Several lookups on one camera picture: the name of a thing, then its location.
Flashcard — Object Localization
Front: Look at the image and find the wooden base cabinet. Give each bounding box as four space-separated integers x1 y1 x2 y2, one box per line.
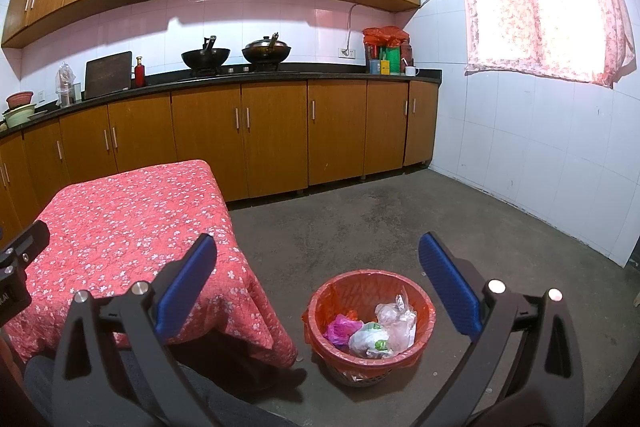
0 79 441 233

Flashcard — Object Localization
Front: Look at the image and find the black wok with lid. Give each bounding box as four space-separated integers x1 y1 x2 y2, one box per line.
241 33 292 65

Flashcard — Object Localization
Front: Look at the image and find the green printed white plastic bag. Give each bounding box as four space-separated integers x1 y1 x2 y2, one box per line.
348 321 396 359

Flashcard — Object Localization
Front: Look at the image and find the black gas stove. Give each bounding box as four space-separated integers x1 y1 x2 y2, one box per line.
177 63 283 78

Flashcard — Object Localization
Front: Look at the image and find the jar in clear bag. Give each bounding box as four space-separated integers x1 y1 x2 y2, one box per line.
55 63 77 106

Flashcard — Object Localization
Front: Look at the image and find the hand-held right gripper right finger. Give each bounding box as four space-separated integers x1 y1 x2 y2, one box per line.
418 232 586 427

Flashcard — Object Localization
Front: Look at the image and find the large red shopping bag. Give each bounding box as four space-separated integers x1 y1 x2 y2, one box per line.
362 26 411 50

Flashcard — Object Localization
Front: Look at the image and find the clear plastic bag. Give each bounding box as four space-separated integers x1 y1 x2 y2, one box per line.
375 293 418 353

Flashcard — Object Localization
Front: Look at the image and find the dark cutting board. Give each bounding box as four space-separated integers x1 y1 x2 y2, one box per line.
82 51 133 100

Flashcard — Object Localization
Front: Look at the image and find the pink plastic bag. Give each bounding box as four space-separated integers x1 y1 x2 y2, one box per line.
324 313 365 348

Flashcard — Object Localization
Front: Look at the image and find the black kitchen countertop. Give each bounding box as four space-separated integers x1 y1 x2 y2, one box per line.
0 64 443 138

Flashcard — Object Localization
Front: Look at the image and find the red plastic waste basket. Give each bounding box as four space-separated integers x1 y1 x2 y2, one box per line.
301 269 437 389

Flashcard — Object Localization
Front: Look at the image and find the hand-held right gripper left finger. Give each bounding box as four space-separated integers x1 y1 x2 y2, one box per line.
52 233 218 427

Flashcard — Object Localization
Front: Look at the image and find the green basin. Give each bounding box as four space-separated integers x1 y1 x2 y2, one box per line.
2 103 38 128

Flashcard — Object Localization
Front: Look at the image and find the white power cable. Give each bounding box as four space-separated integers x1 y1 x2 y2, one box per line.
346 3 363 50

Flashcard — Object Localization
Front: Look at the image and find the table with red floral cloth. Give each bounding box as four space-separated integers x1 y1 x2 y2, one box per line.
0 159 299 369

